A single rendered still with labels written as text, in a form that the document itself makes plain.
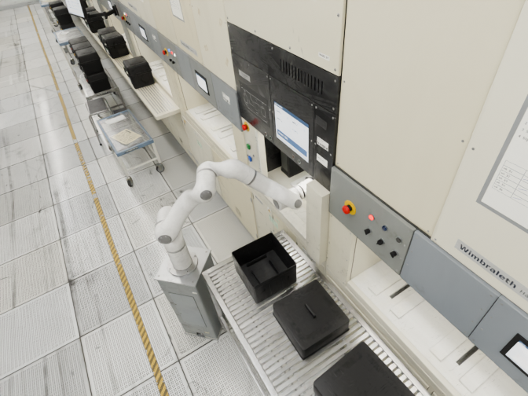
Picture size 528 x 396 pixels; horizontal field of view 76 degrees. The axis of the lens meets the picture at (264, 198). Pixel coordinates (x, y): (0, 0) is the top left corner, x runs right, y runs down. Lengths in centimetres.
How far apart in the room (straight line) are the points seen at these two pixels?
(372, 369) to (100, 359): 207
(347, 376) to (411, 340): 41
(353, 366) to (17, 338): 270
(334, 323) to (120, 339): 179
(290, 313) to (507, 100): 133
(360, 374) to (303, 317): 41
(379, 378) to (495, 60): 118
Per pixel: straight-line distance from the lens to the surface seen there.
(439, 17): 100
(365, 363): 159
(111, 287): 334
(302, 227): 215
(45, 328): 341
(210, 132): 314
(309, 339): 178
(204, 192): 164
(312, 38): 136
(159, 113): 375
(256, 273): 208
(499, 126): 96
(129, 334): 303
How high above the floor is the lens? 249
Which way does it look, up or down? 44 degrees down
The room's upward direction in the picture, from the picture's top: 7 degrees counter-clockwise
